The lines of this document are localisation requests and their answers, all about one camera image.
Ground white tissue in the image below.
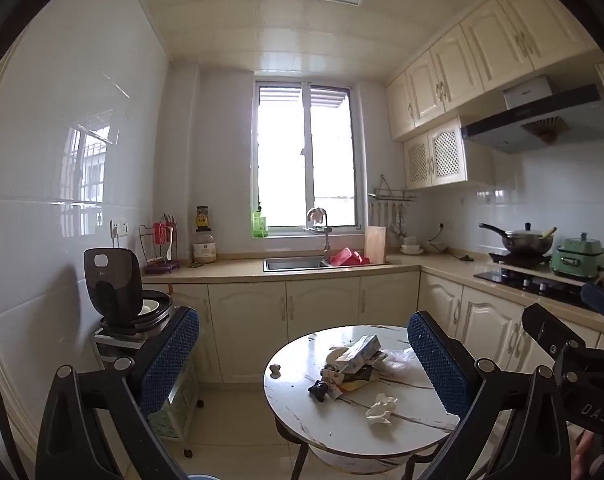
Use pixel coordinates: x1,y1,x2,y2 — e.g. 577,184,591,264
366,394,399,426

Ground person's right hand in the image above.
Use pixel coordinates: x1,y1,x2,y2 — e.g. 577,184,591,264
573,431,596,480

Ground black rice cooker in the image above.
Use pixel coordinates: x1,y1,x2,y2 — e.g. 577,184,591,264
83,247,175,328

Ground steel sink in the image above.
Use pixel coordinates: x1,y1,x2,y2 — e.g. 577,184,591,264
263,256,333,273

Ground clear plastic bag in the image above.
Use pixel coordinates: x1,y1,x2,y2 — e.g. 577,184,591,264
377,347,425,383

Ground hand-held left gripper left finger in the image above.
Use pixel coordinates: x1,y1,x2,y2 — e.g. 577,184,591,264
36,306,201,480

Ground black power cable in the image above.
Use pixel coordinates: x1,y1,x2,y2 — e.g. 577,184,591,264
426,221,451,252

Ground grey range hood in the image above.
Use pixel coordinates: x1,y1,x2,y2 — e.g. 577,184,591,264
460,76,604,155

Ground cream wall cabinets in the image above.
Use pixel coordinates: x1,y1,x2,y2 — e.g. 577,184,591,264
384,0,604,143

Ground round marble table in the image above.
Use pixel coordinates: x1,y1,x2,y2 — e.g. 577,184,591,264
263,325,462,476

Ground green electric pot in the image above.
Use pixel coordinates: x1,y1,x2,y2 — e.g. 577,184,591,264
550,232,604,281

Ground metal faucet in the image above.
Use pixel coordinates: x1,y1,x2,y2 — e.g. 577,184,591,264
304,207,333,261

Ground dark silver wrapper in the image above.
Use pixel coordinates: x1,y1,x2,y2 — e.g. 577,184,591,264
349,362,385,383

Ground large pale jar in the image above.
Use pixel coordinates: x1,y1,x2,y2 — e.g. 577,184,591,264
193,230,217,264

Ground row of hanging kitchen utensils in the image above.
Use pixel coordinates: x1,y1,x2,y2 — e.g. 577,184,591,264
372,201,407,248

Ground cream lattice door cabinet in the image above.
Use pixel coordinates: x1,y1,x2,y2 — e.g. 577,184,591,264
403,117,497,191

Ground wooden cutting board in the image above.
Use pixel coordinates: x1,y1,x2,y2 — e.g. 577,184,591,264
364,226,387,265

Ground white framed window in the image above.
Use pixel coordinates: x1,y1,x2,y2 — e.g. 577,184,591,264
252,79,367,237

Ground dark wire rack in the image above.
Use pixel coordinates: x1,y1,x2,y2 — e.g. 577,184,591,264
139,215,180,275

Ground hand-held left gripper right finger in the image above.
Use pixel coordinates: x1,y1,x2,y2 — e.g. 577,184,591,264
407,311,572,480

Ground red plastic basin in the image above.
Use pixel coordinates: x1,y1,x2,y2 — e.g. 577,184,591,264
329,247,371,267

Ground white storage cart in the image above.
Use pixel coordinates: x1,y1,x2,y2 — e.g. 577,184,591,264
91,310,205,456

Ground black gas cooktop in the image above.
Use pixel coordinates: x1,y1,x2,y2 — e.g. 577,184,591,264
474,252,597,308

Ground yellow snack wrapper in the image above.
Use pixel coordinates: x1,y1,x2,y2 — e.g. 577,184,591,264
339,377,375,401

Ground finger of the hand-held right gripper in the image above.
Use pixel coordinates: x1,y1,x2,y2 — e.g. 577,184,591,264
580,282,604,326
522,302,590,361

